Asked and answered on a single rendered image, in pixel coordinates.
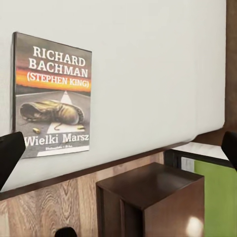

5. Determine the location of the hardback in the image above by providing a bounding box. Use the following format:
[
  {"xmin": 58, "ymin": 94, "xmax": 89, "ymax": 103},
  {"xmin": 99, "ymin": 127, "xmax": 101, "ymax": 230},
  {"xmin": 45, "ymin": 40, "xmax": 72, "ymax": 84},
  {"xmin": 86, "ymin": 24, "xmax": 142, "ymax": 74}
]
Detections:
[{"xmin": 11, "ymin": 32, "xmax": 92, "ymax": 159}]

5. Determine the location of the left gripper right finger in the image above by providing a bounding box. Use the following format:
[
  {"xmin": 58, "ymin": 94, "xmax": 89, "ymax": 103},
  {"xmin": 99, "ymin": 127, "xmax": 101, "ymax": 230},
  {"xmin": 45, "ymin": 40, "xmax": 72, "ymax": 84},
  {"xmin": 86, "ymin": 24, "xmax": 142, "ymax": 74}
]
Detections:
[{"xmin": 221, "ymin": 131, "xmax": 237, "ymax": 171}]

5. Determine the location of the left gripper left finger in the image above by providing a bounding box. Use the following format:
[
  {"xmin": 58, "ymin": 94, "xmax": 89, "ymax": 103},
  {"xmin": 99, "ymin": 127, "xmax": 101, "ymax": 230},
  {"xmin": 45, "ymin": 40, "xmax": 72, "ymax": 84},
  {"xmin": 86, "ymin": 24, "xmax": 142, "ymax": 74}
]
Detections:
[{"xmin": 0, "ymin": 131, "xmax": 26, "ymax": 190}]

